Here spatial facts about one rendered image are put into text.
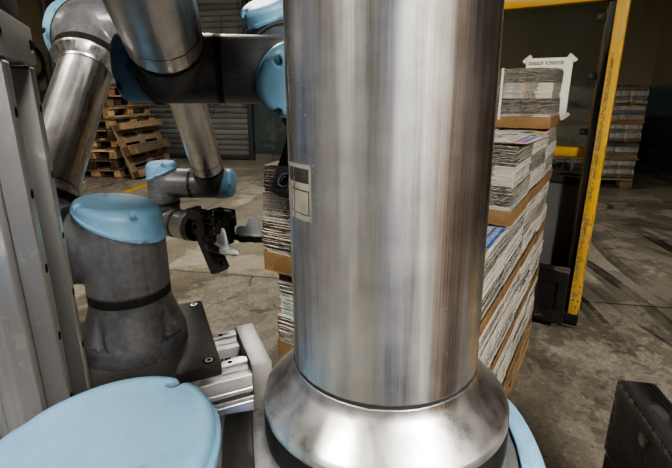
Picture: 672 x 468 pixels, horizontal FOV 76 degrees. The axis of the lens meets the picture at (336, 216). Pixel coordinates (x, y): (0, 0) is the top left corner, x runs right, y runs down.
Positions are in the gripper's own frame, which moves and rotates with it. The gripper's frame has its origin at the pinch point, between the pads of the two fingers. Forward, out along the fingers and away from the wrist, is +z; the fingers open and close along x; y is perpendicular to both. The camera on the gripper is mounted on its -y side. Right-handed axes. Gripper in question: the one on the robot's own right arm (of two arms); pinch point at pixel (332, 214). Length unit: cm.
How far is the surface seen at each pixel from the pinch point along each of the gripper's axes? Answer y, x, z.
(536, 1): 184, -1, 34
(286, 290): -4.9, 16.0, 21.5
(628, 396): -8, -47, 18
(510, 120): 111, -5, 52
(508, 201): 50, -18, 38
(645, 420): -12, -48, 15
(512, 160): 56, -18, 28
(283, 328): -10.0, 16.7, 29.2
